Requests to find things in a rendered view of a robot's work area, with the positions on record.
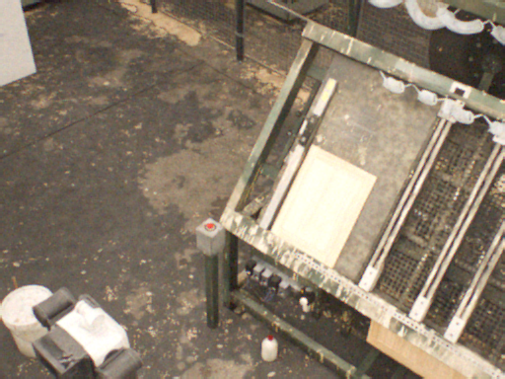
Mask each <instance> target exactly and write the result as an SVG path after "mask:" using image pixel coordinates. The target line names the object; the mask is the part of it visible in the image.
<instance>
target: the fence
mask: <svg viewBox="0 0 505 379"><path fill-rule="evenodd" d="M329 80H330V81H333V82H334V84H333V87H331V89H328V88H327V87H326V86H327V84H328V82H329ZM338 84H339V82H337V81H335V80H333V79H330V78H329V79H328V81H327V83H326V85H325V88H324V90H323V93H322V95H321V98H320V100H319V102H318V104H317V106H316V108H315V110H314V113H315V114H317V115H318V116H319V117H320V118H319V120H318V122H317V124H316V126H315V128H314V130H313V133H312V135H310V138H309V140H308V142H307V144H306V146H305V148H304V147H302V146H300V145H298V146H297V148H296V150H295V152H294V154H293V156H292V159H291V161H290V164H289V166H287V168H286V170H285V172H284V174H283V176H282V178H281V180H280V183H279V186H278V188H277V190H276V192H275V194H274V196H273V198H272V200H271V202H270V205H269V207H268V209H267V211H265V213H264V215H263V217H262V219H261V221H260V223H259V227H261V228H262V229H264V230H269V229H270V227H271V224H272V222H273V220H274V218H275V215H276V213H277V211H278V209H279V207H280V205H281V203H282V200H283V198H284V196H285V194H286V191H287V190H288V189H289V188H290V186H291V184H292V182H293V179H294V177H295V175H296V173H297V171H298V168H299V166H300V164H301V162H302V160H303V157H304V155H305V153H306V151H307V149H308V146H309V144H310V142H312V140H313V138H314V135H315V133H316V131H317V129H318V127H319V125H320V122H321V120H322V118H323V116H324V113H325V110H326V108H327V106H328V104H329V102H330V99H331V97H333V95H334V92H335V90H336V88H337V86H338ZM325 92H326V93H328V96H327V98H326V100H325V101H323V100H322V97H323V95H324V93H325Z"/></svg>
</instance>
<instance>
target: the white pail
mask: <svg viewBox="0 0 505 379"><path fill-rule="evenodd" d="M13 279H14V282H15V285H16V289H17V290H15V291H13V292H12V293H10V294H9V295H8V296H7V297H6V298H4V300H3V301H2V304H1V307H0V315H1V318H2V320H3V322H5V324H6V325H7V327H8V328H9V329H10V331H11V333H12V335H13V337H14V339H15V341H16V343H17V346H18V348H19V351H20V353H21V354H23V355H25V356H28V357H36V354H35V351H34V348H33V345H32V343H33V342H34V341H36V340H38V339H39V338H41V337H42V336H44V335H45V334H46V333H48V331H47V328H44V327H42V326H41V324H40V322H39V321H38V320H37V319H36V317H35V315H34V313H33V307H34V306H35V305H37V304H39V303H40V302H42V301H43V299H45V298H47V297H48V296H50V295H51V292H50V291H49V290H48V289H46V288H44V287H42V286H36V285H34V286H25V287H21V288H19V289H18V286H17V283H16V279H15V276H13Z"/></svg>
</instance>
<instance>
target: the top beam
mask: <svg viewBox="0 0 505 379"><path fill-rule="evenodd" d="M302 37H304V38H307V39H310V40H312V41H314V42H315V43H317V44H319V45H322V46H324V47H326V49H329V50H331V51H334V52H337V53H339V54H341V55H344V56H346V57H348V58H350V59H353V60H356V61H358V62H361V63H363V64H365V65H368V66H370V67H372V68H375V69H378V71H382V72H383V73H385V74H387V75H389V76H392V77H394V78H396V79H399V80H401V81H403V82H406V83H408V84H410V83H411V85H413V84H414V86H415V87H417V88H419V89H423V90H427V91H429V92H431V94H435V95H436V96H437V97H439V98H441V99H446V98H447V95H445V94H441V92H439V91H437V90H434V89H432V88H430V87H427V86H425V85H423V84H419V83H417V82H415V81H412V80H410V79H408V78H405V77H403V76H401V75H398V74H395V73H394V72H391V70H389V69H387V68H384V67H382V66H380V65H377V64H374V61H375V60H379V61H381V62H383V63H386V64H388V65H390V66H392V67H394V68H396V69H400V70H402V72H404V73H407V74H409V75H411V76H414V77H416V78H419V79H422V80H424V81H427V82H429V83H431V84H434V85H436V86H438V87H441V88H444V89H446V90H449V91H450V89H451V87H452V85H453V83H454V82H456V83H458V84H460V85H463V86H466V87H469V88H471V91H470V94H469V97H468V99H469V100H471V101H473V102H476V103H478V104H480V105H483V106H485V107H488V108H491V109H493V110H495V111H498V112H500V113H502V114H505V102H504V101H501V100H499V99H497V98H494V97H492V96H489V95H487V94H484V92H481V91H479V90H477V89H475V88H473V87H470V86H468V85H465V84H462V83H460V82H457V81H455V80H452V79H450V78H448V77H445V76H443V75H439V74H437V73H435V72H432V70H430V69H427V68H425V67H423V66H419V65H417V64H414V63H412V62H410V61H407V60H405V59H402V58H400V57H398V56H394V55H392V54H389V53H387V52H385V51H382V50H380V49H378V48H377V47H374V46H372V45H370V44H368V43H365V42H363V41H361V40H358V39H356V38H351V37H349V36H346V35H344V34H341V33H339V32H337V31H334V30H331V29H328V28H326V27H325V26H324V25H321V24H319V23H316V22H314V21H312V20H309V21H308V22H307V24H306V26H305V28H304V30H303V32H302ZM463 108H466V109H469V110H471V111H473V112H476V113H478V114H479V115H480V114H482V116H483V115H484V114H485V117H487V118H490V119H492V120H494V121H496V122H497V121H498V122H500V123H501V122H502V120H503V119H502V118H499V117H497V116H495V114H491V113H489V112H485V111H483V110H481V109H478V108H476V107H474V106H471V105H469V104H467V103H465V105H464V106H463Z"/></svg>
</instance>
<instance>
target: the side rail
mask: <svg viewBox="0 0 505 379"><path fill-rule="evenodd" d="M319 49H320V46H319V45H318V44H316V43H314V42H313V41H310V40H307V39H304V41H303V43H302V45H301V47H300V50H299V53H298V55H297V57H296V59H295V61H294V63H293V65H292V67H291V71H290V73H289V75H287V77H286V79H285V81H284V83H283V86H282V88H281V90H280V93H279V95H278V97H277V99H276V102H275V104H274V106H273V108H272V110H271V112H270V114H269V117H268V120H267V121H266V122H265V124H264V126H263V128H262V130H261V132H260V135H259V138H258V140H257V142H256V144H255V146H254V148H253V150H252V153H251V155H250V158H249V160H248V162H247V164H246V167H245V169H244V170H243V171H242V173H241V175H240V177H239V179H238V183H237V185H236V187H235V189H234V191H233V193H232V195H231V197H230V200H229V202H228V205H227V207H228V208H230V209H232V210H233V211H235V210H236V211H243V209H245V207H246V205H247V202H248V200H249V198H250V196H251V193H252V191H253V188H254V186H255V184H256V182H257V179H258V176H259V171H260V169H261V167H262V165H263V163H264V162H267V159H268V156H269V154H270V152H271V150H272V148H273V146H274V144H275V141H276V139H277V137H278V134H279V132H280V130H281V128H282V126H283V124H284V121H285V119H286V117H287V115H289V113H290V111H291V109H292V107H293V104H294V102H295V100H296V98H297V96H298V94H299V91H300V89H301V86H302V84H303V82H304V80H305V78H306V73H307V71H308V68H309V65H311V64H312V63H313V62H314V60H315V58H316V56H317V54H318V52H319Z"/></svg>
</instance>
